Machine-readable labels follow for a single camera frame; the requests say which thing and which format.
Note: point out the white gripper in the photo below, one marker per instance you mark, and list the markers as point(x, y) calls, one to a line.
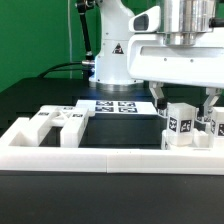
point(180, 44)

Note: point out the white chair seat part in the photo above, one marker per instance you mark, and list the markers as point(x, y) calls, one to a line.
point(194, 139)

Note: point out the white chair back part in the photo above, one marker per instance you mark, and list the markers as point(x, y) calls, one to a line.
point(71, 119)

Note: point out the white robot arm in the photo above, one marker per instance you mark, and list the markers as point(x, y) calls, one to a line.
point(111, 71)

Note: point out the white marker base plate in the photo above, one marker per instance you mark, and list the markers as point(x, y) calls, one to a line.
point(118, 107)

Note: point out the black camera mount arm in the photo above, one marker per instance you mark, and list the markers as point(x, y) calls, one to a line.
point(82, 7)

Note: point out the white U-shaped boundary frame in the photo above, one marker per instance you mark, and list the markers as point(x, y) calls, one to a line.
point(14, 156)

